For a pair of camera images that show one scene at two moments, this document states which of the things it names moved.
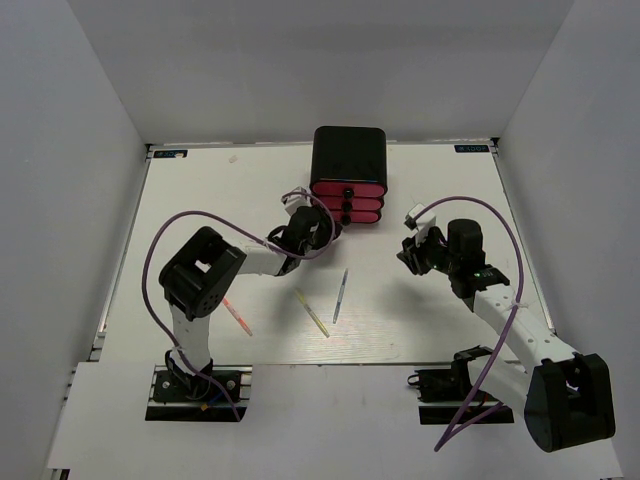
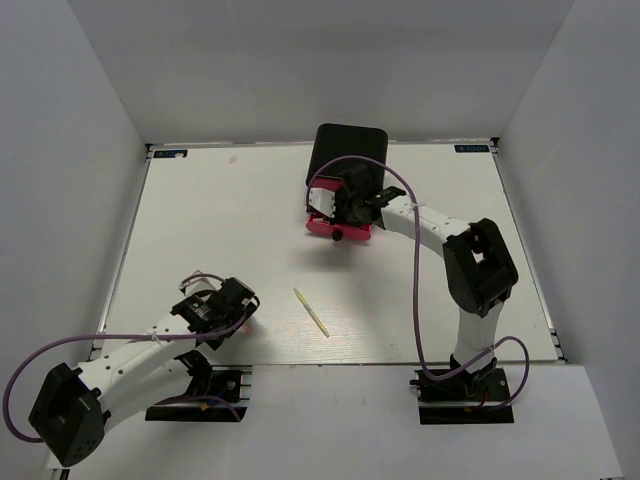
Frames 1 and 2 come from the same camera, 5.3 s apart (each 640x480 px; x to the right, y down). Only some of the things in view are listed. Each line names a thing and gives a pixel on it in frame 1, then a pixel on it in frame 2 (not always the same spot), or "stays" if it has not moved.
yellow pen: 310,312 stays
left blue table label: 169,153 stays
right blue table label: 472,148 stays
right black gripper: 412,254 -> 340,198
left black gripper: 325,225 -> 237,317
